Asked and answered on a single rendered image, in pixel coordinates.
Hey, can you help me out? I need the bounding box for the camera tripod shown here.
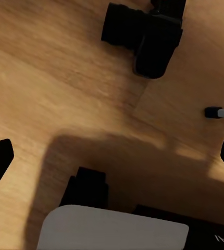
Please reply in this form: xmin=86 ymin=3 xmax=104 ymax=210
xmin=205 ymin=107 xmax=224 ymax=118

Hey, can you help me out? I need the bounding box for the digital camera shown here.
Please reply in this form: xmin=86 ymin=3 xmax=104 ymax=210
xmin=101 ymin=0 xmax=186 ymax=79

